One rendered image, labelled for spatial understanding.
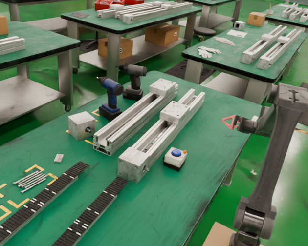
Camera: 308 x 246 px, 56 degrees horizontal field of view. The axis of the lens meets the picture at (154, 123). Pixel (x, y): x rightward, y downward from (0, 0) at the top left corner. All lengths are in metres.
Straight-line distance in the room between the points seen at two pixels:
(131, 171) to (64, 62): 1.97
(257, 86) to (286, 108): 2.03
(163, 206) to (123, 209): 0.15
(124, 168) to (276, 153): 0.63
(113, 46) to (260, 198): 2.98
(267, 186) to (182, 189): 0.47
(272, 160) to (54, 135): 1.04
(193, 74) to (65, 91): 1.31
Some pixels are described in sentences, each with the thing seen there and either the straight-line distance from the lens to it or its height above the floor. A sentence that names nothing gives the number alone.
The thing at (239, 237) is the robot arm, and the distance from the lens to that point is 0.95.
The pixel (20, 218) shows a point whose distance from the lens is 1.11.
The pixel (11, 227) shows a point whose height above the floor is 0.81.
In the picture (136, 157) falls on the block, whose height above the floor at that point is 0.87.
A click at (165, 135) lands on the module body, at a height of 0.86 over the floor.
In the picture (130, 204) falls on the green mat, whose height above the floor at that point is 0.78.
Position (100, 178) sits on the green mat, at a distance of 1.26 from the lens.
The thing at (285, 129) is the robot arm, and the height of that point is 1.26.
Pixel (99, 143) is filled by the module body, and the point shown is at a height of 0.82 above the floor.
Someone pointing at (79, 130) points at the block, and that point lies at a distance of 1.44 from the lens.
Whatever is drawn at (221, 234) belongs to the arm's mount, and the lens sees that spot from 1.07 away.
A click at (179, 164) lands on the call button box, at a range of 1.32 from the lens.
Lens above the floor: 1.63
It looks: 31 degrees down
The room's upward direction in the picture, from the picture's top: 8 degrees clockwise
